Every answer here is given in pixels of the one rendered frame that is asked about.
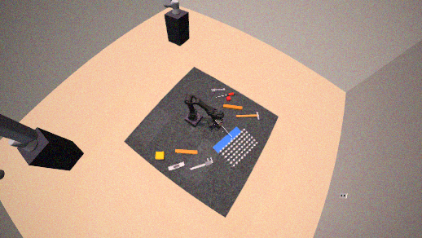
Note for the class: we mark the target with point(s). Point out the blue flat strip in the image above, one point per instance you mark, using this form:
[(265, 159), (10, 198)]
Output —
[(219, 146)]

